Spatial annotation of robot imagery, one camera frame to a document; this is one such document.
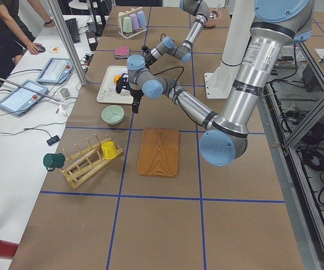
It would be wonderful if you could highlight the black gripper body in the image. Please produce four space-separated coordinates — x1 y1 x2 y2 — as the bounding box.
144 52 156 68
130 89 144 105

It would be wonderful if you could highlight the white round plate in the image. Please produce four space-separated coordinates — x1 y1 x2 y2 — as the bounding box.
110 69 130 96

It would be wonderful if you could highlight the orange fruit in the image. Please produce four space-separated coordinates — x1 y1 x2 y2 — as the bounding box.
113 75 122 85

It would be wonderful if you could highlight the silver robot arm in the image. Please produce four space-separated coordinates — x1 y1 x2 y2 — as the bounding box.
142 0 210 68
127 1 314 166

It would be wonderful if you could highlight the cream bear tray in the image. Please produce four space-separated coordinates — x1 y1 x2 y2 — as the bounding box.
96 66 133 105

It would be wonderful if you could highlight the brown wooden tray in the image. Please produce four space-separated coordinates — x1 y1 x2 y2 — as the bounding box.
137 128 180 178

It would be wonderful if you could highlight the grey cloth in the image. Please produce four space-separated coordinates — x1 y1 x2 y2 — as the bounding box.
114 47 131 60

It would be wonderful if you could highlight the green bowl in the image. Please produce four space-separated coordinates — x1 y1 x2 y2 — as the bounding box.
101 105 124 125

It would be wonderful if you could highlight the pink cloth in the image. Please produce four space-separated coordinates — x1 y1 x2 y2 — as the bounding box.
114 46 130 57

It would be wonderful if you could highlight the purple cup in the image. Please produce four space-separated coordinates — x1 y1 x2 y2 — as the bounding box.
129 13 140 31

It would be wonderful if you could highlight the green cup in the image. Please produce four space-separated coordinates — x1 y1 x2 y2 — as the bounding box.
123 16 133 34

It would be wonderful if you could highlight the blue cup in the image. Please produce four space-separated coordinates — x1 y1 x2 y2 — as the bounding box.
137 11 147 28

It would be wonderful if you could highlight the yellow mug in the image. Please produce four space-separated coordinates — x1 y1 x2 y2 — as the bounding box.
101 141 118 160

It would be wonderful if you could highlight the small metal weight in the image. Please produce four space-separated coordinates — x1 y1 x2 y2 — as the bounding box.
60 87 70 98

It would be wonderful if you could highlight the pink bowl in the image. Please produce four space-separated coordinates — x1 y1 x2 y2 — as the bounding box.
205 10 222 28

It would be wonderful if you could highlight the metal scoop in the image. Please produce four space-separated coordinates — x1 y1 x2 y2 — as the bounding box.
209 4 221 19

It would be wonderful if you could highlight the far teach pendant tablet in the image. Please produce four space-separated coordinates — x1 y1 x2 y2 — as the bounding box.
36 58 73 84

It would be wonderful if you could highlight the teach pendant tablet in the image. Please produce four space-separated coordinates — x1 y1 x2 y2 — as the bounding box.
36 58 73 84
0 80 48 116

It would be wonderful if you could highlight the black keyboard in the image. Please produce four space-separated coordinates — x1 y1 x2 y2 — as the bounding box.
65 18 80 43

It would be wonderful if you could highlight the small black device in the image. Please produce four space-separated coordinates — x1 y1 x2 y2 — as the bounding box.
46 135 60 146

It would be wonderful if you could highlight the wooden mug rack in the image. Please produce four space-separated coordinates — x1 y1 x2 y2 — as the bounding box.
60 134 123 188

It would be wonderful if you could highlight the dark green mug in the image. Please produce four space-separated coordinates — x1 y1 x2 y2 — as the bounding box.
43 153 66 172

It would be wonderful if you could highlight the computer mouse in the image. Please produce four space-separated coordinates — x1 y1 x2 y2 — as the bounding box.
36 44 46 53

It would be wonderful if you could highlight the near teach pendant tablet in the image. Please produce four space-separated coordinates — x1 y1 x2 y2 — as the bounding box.
0 80 48 116

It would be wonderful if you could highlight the long metal reacher stick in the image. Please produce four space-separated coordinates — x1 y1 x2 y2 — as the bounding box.
0 77 65 104

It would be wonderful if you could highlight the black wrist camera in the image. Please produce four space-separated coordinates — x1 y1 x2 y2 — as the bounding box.
141 45 151 56
115 73 130 94

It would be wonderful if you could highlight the white wire cup rack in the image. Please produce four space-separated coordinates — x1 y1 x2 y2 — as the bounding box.
118 7 147 39

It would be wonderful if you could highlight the aluminium frame post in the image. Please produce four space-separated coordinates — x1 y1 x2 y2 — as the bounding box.
47 0 87 86

